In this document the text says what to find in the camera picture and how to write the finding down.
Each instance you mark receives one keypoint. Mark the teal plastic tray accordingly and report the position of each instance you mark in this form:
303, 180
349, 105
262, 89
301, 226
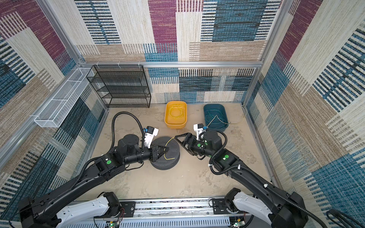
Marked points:
215, 117

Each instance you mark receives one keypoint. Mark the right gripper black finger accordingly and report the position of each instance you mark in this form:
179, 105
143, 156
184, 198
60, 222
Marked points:
183, 144
181, 138

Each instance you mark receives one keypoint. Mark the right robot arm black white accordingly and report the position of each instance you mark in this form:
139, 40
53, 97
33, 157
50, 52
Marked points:
271, 204

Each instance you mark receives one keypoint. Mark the black wire mesh shelf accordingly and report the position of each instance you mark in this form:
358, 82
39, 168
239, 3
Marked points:
120, 85

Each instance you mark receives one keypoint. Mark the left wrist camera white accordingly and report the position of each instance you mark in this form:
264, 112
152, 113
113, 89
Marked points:
149, 134

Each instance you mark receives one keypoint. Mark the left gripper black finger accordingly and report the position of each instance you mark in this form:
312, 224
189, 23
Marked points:
162, 158
163, 149

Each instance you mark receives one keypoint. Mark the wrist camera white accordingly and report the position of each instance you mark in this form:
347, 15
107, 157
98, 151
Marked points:
149, 134
199, 128

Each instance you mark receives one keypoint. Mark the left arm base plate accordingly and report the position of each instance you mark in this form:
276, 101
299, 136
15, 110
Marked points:
125, 210

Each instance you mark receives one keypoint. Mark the dark grey cable spool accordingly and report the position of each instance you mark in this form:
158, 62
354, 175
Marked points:
173, 154

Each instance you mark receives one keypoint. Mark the aluminium rail front frame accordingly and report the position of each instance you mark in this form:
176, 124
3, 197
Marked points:
176, 212

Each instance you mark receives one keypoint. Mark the white wire mesh basket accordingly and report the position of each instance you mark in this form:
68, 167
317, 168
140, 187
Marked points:
58, 108

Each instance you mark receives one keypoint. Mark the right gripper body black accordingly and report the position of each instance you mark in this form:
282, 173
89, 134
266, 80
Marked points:
196, 146

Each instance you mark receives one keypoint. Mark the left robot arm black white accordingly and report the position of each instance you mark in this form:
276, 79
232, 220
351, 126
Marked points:
54, 209

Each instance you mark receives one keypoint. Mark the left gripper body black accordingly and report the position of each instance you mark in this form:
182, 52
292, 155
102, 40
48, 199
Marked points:
153, 156

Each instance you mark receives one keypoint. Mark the yellow plastic tray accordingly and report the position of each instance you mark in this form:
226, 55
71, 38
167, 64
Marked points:
176, 114

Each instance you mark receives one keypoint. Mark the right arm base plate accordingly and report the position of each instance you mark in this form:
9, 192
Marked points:
220, 208

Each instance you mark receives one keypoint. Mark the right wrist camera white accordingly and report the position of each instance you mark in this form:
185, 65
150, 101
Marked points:
199, 128

